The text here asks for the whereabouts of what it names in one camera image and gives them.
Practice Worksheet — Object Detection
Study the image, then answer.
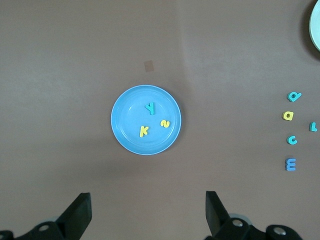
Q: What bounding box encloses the yellow foam letter a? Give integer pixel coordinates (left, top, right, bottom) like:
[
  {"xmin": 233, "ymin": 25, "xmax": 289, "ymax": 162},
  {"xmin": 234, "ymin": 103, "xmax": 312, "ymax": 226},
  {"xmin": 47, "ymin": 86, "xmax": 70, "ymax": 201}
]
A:
[{"xmin": 281, "ymin": 110, "xmax": 295, "ymax": 122}]

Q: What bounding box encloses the blue foam letter m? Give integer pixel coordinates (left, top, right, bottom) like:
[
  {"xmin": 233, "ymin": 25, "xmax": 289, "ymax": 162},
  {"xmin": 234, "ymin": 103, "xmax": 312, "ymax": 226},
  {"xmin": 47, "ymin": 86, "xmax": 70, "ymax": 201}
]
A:
[{"xmin": 284, "ymin": 157, "xmax": 298, "ymax": 172}]

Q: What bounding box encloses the teal foam letter y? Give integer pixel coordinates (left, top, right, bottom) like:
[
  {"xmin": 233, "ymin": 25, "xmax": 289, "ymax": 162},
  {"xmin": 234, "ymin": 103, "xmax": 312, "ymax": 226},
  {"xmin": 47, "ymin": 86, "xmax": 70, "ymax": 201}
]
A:
[{"xmin": 144, "ymin": 101, "xmax": 157, "ymax": 116}]

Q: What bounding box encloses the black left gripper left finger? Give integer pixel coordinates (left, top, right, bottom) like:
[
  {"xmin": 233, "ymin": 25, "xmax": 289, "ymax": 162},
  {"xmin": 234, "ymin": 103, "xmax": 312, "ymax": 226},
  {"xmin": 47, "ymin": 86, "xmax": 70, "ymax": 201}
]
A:
[{"xmin": 0, "ymin": 191, "xmax": 93, "ymax": 240}]

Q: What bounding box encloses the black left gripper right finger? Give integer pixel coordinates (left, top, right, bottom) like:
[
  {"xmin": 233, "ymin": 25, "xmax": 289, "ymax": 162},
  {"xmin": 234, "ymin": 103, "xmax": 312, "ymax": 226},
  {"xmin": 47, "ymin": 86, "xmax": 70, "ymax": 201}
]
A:
[{"xmin": 204, "ymin": 190, "xmax": 304, "ymax": 240}]

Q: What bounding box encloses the teal foam letter q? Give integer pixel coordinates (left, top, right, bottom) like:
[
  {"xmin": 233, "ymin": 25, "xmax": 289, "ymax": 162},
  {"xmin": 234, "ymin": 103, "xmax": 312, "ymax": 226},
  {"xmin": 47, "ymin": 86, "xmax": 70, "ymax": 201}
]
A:
[{"xmin": 286, "ymin": 91, "xmax": 303, "ymax": 103}]

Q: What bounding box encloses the teal foam letter c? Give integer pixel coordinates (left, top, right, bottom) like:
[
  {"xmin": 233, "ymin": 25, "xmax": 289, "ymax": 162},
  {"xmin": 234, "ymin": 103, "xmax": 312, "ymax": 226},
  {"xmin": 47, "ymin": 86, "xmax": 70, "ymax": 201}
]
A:
[{"xmin": 286, "ymin": 134, "xmax": 299, "ymax": 146}]

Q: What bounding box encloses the pale green plate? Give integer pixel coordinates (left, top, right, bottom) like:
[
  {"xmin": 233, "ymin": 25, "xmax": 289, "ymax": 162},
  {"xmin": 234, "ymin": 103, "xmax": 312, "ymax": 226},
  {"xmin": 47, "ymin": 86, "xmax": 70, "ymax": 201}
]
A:
[{"xmin": 309, "ymin": 0, "xmax": 320, "ymax": 53}]

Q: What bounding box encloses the blue plate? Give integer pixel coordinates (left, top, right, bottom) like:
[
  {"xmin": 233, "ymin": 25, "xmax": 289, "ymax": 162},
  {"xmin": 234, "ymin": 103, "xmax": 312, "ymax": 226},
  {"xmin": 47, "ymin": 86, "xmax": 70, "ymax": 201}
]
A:
[{"xmin": 110, "ymin": 84, "xmax": 183, "ymax": 156}]

